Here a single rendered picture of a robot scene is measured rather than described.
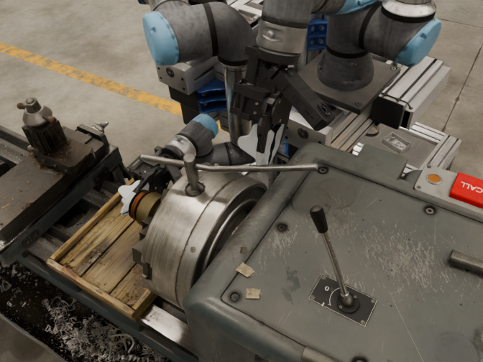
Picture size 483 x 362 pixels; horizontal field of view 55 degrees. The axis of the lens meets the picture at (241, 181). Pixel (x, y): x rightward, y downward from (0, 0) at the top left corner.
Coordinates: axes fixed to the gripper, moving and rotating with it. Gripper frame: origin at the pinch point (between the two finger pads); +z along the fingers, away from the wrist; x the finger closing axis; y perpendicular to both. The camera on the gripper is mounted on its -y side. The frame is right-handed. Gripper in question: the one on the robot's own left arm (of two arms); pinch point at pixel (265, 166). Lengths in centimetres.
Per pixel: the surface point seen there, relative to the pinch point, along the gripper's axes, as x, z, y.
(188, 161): 5.6, 2.1, 12.6
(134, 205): -1.7, 22.3, 30.3
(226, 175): -5.8, 8.0, 10.7
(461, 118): -242, 36, -16
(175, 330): -1, 49, 14
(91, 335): -7, 77, 47
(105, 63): -188, 61, 227
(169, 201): 5.3, 12.0, 15.8
